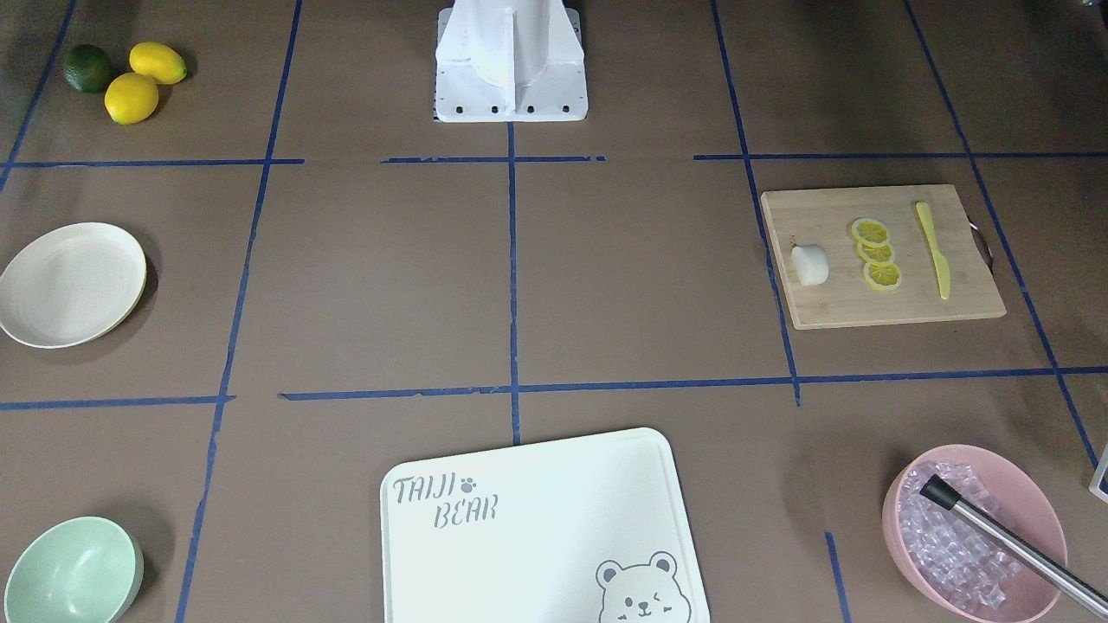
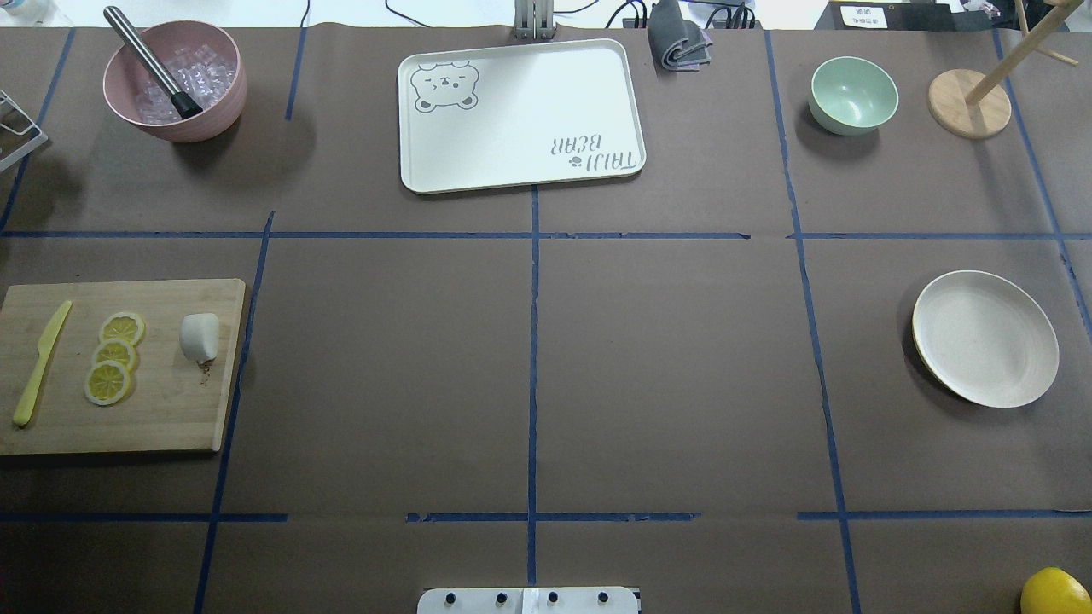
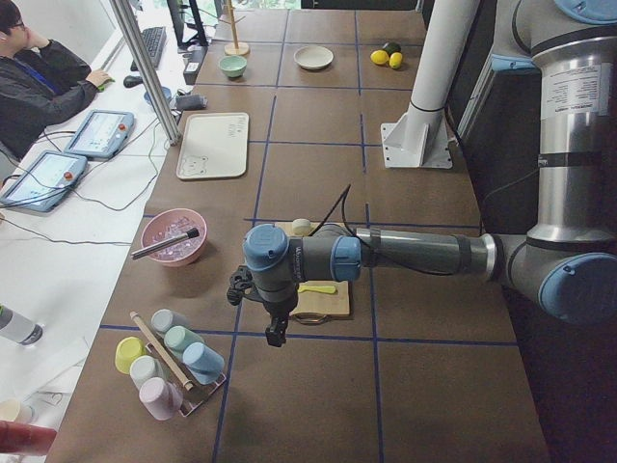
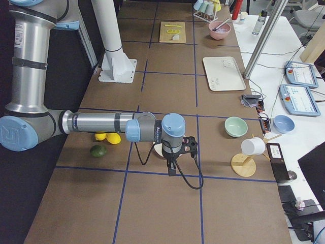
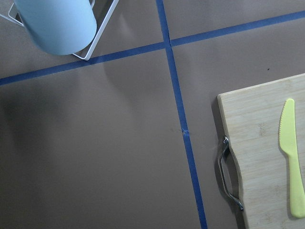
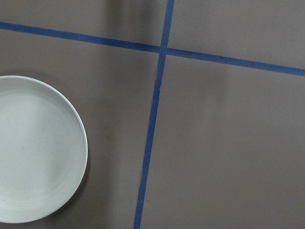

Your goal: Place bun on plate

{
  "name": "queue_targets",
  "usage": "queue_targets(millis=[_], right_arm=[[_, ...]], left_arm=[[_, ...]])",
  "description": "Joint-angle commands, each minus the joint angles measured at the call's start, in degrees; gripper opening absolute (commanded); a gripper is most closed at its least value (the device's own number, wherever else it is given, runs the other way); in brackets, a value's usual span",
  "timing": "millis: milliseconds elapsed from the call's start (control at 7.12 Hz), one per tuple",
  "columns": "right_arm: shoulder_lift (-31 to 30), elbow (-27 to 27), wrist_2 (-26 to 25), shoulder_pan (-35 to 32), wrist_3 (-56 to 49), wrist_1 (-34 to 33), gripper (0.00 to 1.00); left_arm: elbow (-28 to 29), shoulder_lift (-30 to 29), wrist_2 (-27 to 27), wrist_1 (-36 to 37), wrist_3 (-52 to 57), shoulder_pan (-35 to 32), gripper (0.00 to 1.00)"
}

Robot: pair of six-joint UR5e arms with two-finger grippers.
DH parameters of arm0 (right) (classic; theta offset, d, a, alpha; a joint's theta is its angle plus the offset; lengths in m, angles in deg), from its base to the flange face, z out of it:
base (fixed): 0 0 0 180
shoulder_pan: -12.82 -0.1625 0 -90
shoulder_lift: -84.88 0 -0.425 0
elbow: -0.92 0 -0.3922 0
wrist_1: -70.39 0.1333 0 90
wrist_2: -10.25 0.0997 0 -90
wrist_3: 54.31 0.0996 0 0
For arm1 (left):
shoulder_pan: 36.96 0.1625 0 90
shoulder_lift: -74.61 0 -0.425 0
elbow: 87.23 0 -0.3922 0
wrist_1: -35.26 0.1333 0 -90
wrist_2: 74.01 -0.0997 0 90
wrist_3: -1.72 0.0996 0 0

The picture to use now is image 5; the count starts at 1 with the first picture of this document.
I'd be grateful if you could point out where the metal cutting board handle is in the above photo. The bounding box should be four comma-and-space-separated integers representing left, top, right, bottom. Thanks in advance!
217, 135, 244, 211

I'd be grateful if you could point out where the bamboo cutting board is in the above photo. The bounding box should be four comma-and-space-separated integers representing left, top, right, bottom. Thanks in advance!
217, 74, 305, 229

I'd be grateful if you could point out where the white wire cup rack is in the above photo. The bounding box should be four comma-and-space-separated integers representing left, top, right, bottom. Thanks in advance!
2, 0, 118, 61

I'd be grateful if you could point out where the yellow plastic knife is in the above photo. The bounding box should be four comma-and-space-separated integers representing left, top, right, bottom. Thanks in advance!
278, 98, 305, 219

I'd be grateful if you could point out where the light blue cup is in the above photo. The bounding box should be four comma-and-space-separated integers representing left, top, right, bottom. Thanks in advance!
14, 0, 97, 55

